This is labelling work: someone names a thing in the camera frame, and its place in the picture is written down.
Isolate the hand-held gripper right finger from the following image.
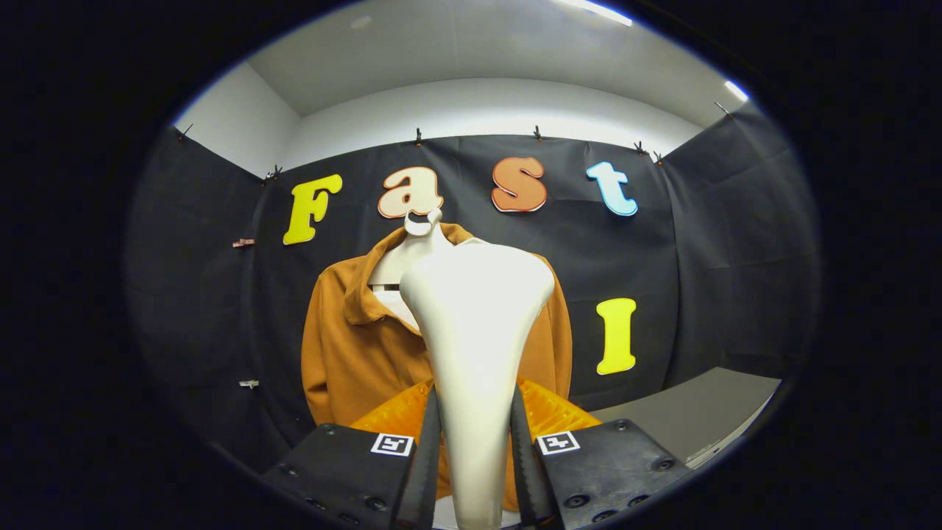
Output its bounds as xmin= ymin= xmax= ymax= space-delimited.
xmin=509 ymin=379 xmax=693 ymax=529

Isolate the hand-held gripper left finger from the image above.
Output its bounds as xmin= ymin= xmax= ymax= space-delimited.
xmin=261 ymin=381 xmax=442 ymax=529

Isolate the orange-brown button shirt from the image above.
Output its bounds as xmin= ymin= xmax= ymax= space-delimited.
xmin=300 ymin=223 xmax=573 ymax=512

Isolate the white garment steamer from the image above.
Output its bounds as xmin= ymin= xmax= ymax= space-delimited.
xmin=400 ymin=239 xmax=556 ymax=530

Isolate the white mannequin torso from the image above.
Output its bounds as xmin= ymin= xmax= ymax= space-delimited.
xmin=368 ymin=208 xmax=525 ymax=529

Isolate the row of black cloth clips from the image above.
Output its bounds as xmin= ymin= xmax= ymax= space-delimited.
xmin=177 ymin=102 xmax=733 ymax=185

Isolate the long ceiling light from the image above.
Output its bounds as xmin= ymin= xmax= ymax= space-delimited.
xmin=552 ymin=0 xmax=634 ymax=27

